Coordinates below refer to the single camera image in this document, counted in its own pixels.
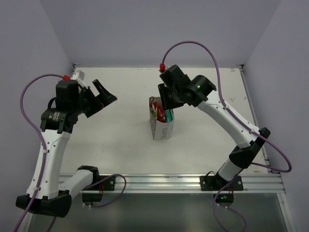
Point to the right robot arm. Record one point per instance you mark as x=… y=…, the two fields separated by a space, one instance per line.
x=202 y=94

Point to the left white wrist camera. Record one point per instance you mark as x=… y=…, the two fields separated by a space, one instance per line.
x=78 y=76

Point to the teal candy packet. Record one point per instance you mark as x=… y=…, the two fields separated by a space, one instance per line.
x=169 y=115

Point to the red snack packet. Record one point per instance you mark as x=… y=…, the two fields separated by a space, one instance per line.
x=158 y=112

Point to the aluminium front rail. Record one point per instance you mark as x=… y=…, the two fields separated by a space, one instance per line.
x=189 y=184

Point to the aluminium side rail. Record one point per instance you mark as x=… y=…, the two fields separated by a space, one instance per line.
x=57 y=122
x=241 y=69

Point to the right aluminium side rail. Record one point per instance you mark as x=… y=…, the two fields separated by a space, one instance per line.
x=241 y=69

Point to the grey paper coffee bag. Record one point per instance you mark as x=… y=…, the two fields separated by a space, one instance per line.
x=160 y=131

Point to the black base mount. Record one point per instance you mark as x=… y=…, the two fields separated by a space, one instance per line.
x=212 y=182
x=94 y=194

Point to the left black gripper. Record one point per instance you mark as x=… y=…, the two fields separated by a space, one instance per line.
x=90 y=102

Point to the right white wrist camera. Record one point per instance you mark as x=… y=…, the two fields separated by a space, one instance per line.
x=163 y=67

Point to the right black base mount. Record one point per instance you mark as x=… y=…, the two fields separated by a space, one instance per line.
x=212 y=182

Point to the left aluminium side rail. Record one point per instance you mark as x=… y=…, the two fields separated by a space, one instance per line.
x=57 y=122

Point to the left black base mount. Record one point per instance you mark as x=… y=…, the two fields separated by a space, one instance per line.
x=94 y=194

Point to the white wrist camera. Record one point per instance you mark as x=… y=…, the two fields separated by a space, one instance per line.
x=78 y=76
x=163 y=67

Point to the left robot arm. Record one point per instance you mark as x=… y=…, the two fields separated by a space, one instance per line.
x=45 y=196

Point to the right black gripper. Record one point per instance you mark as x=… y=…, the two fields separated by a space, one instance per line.
x=166 y=97

